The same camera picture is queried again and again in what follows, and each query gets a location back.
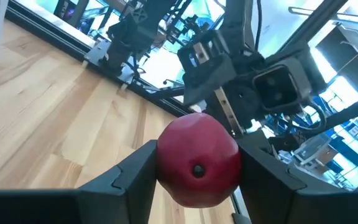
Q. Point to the red pomegranate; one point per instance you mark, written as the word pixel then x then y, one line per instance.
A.
pixel 191 146

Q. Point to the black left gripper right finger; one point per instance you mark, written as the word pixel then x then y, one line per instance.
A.
pixel 291 205

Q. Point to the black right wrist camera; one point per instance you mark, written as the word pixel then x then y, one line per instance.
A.
pixel 278 87

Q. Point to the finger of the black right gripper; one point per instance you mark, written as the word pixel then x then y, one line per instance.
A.
pixel 207 81

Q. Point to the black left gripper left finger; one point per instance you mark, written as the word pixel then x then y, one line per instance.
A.
pixel 73 205

